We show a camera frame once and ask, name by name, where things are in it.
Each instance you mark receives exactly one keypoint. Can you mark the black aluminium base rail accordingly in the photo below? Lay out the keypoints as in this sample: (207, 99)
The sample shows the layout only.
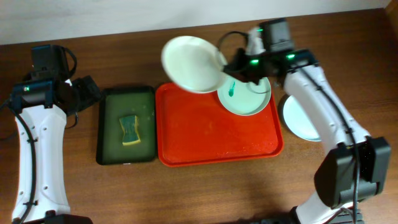
(344, 216)

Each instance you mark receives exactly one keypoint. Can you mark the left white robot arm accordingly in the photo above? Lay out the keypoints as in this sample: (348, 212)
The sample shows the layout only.
(41, 123)

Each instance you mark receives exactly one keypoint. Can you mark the yellow green sponge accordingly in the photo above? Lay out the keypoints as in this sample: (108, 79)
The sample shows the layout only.
(129, 125)

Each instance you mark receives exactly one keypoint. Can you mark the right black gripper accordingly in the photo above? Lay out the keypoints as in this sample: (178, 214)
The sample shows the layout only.
(236, 68)

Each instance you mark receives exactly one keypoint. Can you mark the red plastic tray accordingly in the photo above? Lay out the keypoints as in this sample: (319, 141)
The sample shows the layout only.
(195, 129)

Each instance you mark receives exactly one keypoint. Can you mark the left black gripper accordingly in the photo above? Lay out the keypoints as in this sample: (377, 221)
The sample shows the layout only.
(88, 90)

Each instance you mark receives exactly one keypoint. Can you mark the light blue plate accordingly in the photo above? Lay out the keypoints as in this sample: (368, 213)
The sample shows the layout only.
(293, 117)

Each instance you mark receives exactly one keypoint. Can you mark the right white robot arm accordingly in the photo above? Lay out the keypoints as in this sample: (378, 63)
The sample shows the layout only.
(356, 164)

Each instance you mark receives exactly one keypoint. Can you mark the mint green plate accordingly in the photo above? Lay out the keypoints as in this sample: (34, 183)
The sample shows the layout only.
(244, 99)

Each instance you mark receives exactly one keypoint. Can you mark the white plate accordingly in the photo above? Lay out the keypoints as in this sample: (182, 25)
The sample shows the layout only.
(193, 64)

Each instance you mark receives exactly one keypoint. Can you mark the dark green tray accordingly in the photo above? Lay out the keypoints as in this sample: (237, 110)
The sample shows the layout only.
(118, 103)

